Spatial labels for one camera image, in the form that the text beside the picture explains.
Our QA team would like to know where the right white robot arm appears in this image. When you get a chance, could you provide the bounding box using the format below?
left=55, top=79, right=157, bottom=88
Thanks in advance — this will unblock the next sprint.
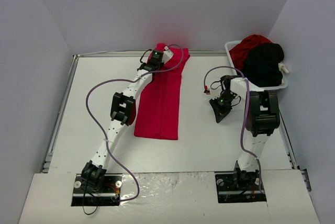
left=209, top=75, right=280, bottom=189

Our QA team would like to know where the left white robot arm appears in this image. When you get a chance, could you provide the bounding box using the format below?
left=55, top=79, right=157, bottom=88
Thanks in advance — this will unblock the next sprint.
left=81, top=46, right=173, bottom=192

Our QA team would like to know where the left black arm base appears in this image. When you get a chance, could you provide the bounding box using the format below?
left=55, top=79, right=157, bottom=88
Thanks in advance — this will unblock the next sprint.
left=71, top=174, right=122, bottom=207

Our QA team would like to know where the white garment piece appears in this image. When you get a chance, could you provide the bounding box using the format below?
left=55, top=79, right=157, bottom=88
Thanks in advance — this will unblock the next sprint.
left=278, top=62, right=289, bottom=74

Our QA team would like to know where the bright red t shirt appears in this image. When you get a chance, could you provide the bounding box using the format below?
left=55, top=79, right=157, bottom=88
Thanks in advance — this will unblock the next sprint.
left=134, top=47, right=190, bottom=140

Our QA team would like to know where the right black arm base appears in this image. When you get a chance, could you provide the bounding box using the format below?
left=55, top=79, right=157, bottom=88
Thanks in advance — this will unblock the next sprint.
left=215, top=173, right=266, bottom=204

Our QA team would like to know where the dark red t shirt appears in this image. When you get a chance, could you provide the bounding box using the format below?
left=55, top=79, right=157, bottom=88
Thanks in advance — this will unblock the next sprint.
left=229, top=34, right=272, bottom=71

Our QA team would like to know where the white plastic laundry basket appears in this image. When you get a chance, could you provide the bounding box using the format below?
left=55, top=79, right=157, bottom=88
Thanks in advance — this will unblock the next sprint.
left=225, top=40, right=288, bottom=91

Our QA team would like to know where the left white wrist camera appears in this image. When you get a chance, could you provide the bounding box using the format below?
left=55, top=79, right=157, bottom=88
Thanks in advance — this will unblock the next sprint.
left=162, top=46, right=174, bottom=63

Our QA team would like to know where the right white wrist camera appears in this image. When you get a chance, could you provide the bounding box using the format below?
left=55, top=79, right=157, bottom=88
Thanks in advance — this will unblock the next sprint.
left=204, top=85, right=212, bottom=95

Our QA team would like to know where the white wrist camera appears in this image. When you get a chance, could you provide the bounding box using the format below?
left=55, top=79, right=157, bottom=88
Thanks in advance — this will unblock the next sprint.
left=204, top=85, right=212, bottom=95
left=162, top=46, right=174, bottom=63

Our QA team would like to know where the black t shirt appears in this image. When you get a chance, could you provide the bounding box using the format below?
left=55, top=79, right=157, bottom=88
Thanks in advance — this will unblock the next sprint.
left=242, top=43, right=284, bottom=87

